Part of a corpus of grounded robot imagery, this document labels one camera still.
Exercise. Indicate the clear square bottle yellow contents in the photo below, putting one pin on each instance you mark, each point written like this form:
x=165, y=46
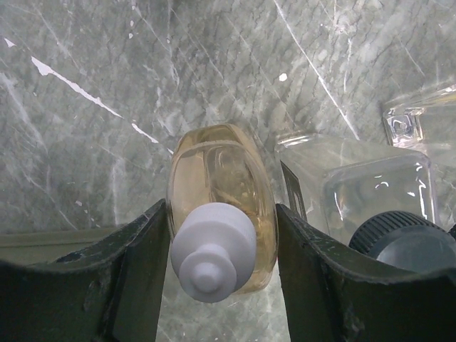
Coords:
x=425, y=123

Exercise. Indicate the clear square bottle black label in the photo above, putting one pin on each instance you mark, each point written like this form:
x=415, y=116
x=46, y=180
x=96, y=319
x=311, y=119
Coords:
x=376, y=199

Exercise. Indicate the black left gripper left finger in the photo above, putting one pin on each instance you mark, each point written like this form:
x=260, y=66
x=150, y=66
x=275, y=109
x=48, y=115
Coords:
x=109, y=291

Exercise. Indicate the amber bottle white cap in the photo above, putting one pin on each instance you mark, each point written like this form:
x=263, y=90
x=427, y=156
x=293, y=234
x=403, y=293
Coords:
x=221, y=214

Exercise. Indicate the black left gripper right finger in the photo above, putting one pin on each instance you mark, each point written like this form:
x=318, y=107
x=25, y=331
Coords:
x=333, y=293

